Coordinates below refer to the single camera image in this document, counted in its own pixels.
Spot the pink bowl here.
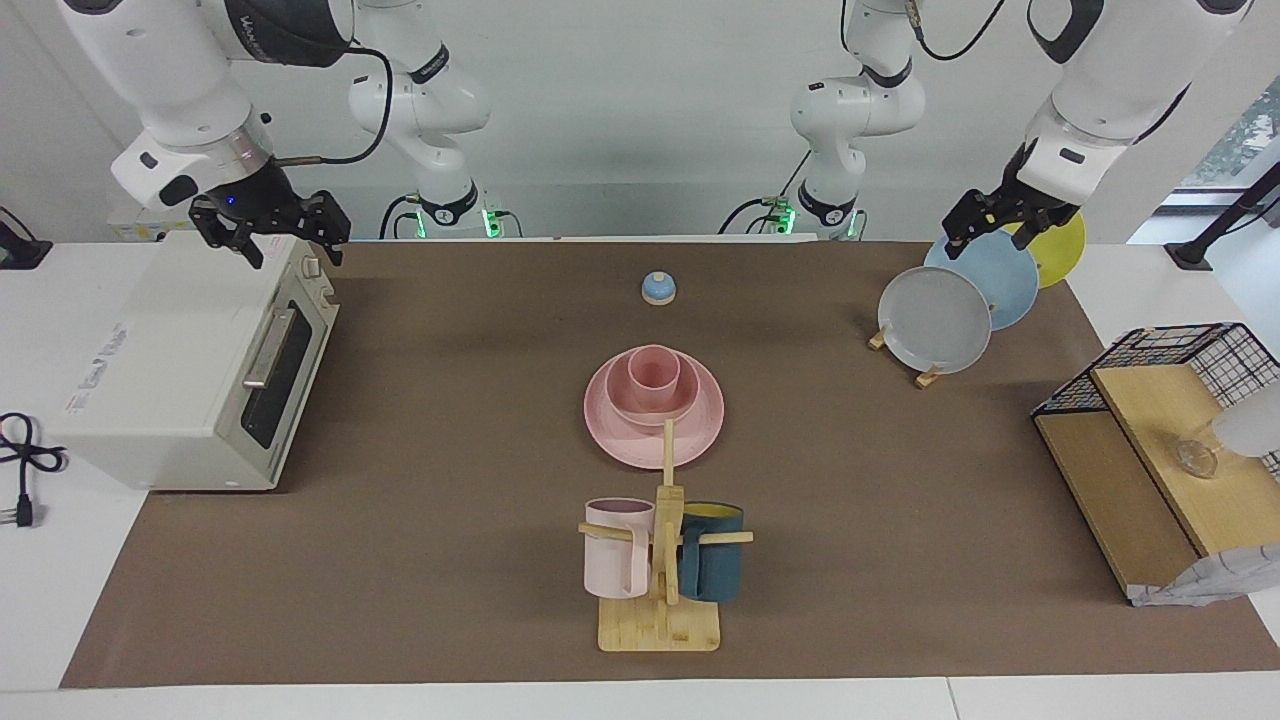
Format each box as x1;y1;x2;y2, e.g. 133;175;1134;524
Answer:
604;345;700;427

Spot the pink cup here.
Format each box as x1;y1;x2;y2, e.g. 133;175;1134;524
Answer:
627;344;683;412

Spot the yellow plate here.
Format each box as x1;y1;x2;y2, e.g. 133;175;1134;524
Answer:
1003;208;1087;290

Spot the light blue plate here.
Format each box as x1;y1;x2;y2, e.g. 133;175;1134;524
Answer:
923;231;1041;332

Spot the grey plate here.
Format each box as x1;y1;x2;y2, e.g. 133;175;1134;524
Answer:
878;266;993;376

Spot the white toaster oven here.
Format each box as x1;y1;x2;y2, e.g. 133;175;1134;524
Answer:
45;230;340;492

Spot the white power strip box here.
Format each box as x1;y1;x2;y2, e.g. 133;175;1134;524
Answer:
107;193;202;242

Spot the wooden plate rack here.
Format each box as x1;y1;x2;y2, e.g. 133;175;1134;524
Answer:
868;320;942;390

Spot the black clamp stand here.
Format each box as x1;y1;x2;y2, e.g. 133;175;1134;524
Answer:
1164;160;1280;272

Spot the wooden stepped shelf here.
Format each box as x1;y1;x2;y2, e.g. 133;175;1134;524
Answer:
1034;363;1280;603

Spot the clear glass piece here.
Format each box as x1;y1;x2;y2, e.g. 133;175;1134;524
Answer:
1174;440;1222;480

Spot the frosted white object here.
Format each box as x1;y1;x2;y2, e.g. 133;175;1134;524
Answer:
1209;384;1280;460

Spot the brown table mat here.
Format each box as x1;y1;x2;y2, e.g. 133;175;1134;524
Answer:
60;240;1280;690

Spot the pink plate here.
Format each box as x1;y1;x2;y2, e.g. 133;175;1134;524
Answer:
584;347;726;470

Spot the patterned white cloth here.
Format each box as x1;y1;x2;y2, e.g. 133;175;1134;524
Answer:
1128;544;1280;608

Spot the dark blue mug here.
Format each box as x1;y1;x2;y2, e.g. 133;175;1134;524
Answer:
677;501;746;603

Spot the light pink mug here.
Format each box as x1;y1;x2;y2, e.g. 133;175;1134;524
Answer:
583;497;657;600

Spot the wooden mug tree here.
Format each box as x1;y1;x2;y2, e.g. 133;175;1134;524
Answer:
577;418;755;654

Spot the black right base cable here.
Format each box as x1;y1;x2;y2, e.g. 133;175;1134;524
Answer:
378;194;422;241

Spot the black base cable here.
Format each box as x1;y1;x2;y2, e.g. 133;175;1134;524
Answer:
378;194;422;241
717;150;814;238

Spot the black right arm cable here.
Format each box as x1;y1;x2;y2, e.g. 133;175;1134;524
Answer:
272;43;395;167

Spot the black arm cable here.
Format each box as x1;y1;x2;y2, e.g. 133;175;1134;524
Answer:
272;43;395;167
903;0;1007;61

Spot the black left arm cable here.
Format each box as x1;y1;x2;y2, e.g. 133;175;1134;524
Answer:
903;0;1007;61

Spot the black wire basket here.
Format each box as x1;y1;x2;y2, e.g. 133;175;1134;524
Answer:
1031;322;1280;483

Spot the black left base cable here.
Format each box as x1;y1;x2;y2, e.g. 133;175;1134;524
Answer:
717;150;814;238

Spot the black desk mount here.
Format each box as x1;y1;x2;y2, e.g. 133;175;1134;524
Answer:
0;205;54;272

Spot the black power cord with plug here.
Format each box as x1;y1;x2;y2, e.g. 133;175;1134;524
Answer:
0;411;67;530

